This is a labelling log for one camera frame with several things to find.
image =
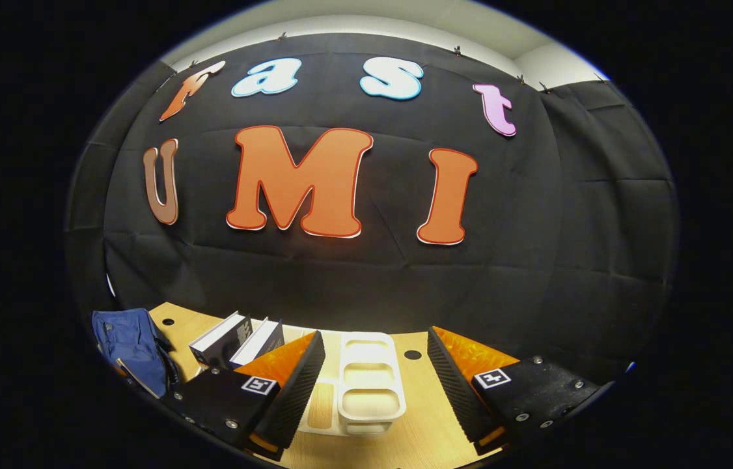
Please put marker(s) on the blue schoolbag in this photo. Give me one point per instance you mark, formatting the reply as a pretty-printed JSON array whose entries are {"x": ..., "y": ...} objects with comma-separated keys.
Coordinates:
[{"x": 132, "y": 345}]

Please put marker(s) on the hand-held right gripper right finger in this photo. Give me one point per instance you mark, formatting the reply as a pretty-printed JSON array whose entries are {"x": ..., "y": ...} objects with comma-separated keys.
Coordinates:
[{"x": 454, "y": 391}]

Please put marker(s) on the blue cover book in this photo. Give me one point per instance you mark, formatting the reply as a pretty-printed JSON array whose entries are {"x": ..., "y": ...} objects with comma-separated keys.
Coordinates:
[{"x": 262, "y": 342}]

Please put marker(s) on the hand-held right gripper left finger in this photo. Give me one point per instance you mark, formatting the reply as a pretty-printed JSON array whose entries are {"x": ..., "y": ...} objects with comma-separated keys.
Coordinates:
[{"x": 301, "y": 391}]

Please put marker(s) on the white book with dark portrait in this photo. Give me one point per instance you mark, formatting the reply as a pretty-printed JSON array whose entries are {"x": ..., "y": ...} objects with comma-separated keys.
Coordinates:
[{"x": 213, "y": 352}]

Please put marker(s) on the white bookshelf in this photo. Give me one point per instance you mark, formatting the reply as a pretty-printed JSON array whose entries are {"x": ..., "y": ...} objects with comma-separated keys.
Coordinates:
[{"x": 370, "y": 391}]

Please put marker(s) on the black backdrop cloth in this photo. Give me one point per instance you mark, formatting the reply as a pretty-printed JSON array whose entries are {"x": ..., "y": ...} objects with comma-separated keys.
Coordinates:
[{"x": 373, "y": 280}]

